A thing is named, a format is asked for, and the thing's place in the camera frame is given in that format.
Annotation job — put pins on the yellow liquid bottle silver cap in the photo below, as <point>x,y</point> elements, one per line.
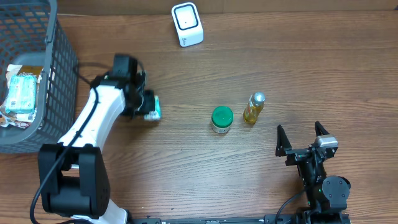
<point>254,107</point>

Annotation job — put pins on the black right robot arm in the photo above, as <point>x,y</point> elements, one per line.
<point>326,194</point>

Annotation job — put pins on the brown snack packet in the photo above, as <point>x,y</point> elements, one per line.
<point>28,70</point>

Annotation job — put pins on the green lid white jar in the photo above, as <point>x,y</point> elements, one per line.
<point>221,119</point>

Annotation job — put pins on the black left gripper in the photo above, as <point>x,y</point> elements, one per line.
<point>149,95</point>

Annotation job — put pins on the small teal white box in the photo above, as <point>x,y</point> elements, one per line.
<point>155,114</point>

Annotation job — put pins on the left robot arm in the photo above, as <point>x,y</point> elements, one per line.
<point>73,179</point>

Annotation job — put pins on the grey plastic shopping basket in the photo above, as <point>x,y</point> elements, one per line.
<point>32,35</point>

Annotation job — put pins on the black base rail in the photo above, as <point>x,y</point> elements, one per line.
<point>267,219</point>

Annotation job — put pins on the teal tissue pack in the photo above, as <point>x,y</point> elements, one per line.
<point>21,94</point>

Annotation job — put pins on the white barcode scanner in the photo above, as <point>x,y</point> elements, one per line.
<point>187,24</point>

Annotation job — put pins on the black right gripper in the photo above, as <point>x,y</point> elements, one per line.
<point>302,155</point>

